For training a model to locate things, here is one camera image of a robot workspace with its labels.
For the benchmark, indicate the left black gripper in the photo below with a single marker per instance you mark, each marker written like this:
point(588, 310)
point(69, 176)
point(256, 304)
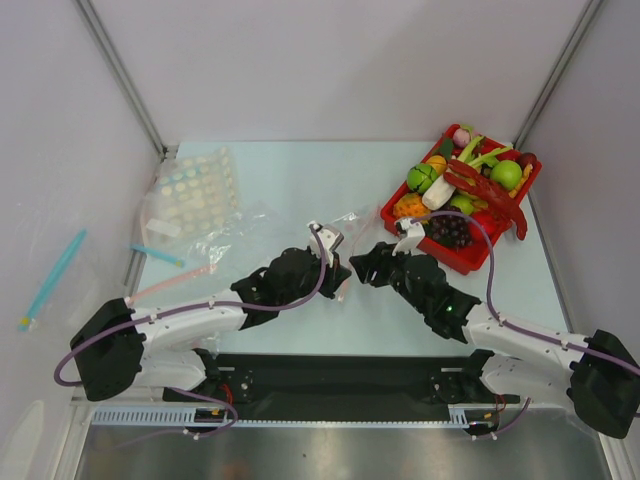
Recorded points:
point(333, 276)

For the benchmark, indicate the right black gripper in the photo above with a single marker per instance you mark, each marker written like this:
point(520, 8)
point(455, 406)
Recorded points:
point(391, 267)

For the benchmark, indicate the red dotted zip bag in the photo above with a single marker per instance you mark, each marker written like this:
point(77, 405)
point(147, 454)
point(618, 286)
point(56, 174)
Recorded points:
point(357, 229)

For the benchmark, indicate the red toy lobster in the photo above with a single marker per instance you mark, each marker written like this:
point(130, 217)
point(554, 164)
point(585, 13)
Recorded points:
point(465, 178)

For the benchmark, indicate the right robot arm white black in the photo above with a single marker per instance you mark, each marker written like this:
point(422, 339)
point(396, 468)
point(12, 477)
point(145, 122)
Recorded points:
point(593, 377)

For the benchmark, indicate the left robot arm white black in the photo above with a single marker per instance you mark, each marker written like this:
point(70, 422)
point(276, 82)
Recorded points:
point(120, 347)

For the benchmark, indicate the blue zipper clear bag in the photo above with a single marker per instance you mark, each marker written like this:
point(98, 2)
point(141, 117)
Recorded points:
point(211, 236)

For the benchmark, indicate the orange toy pineapple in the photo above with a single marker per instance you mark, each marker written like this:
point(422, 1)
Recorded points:
point(410, 205)

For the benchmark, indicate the purple toy grapes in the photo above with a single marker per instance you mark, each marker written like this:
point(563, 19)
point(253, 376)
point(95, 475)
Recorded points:
point(449, 231)

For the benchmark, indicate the white green toy celery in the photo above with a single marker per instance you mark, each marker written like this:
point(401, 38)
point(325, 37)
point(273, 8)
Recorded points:
point(476, 154)

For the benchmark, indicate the light green toy pear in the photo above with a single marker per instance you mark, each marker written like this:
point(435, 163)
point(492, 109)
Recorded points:
point(463, 203)

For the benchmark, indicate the orange toy fruit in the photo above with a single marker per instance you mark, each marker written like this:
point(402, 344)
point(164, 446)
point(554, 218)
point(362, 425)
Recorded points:
point(438, 163)

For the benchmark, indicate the red toy pepper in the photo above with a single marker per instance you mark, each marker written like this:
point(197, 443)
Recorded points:
point(486, 222)

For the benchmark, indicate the pink toy radish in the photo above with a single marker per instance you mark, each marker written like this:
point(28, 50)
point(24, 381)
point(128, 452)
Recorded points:
point(463, 136)

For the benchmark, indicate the green toy apple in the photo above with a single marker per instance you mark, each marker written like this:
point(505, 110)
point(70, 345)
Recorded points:
point(507, 173)

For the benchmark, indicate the dark red toy plum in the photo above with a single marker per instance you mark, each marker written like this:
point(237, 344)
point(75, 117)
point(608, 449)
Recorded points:
point(527, 160)

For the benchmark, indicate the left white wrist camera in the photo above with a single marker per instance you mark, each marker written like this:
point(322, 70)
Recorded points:
point(324, 241)

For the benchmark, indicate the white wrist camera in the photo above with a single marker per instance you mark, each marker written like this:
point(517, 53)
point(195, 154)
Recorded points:
point(324, 241)
point(410, 233)

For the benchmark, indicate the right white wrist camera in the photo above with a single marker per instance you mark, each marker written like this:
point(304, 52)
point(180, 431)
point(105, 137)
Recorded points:
point(410, 233)

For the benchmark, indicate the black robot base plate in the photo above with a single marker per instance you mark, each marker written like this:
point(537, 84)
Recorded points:
point(303, 388)

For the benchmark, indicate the grey slotted cable duct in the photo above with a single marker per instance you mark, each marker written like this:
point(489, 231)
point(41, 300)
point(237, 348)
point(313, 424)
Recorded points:
point(192, 417)

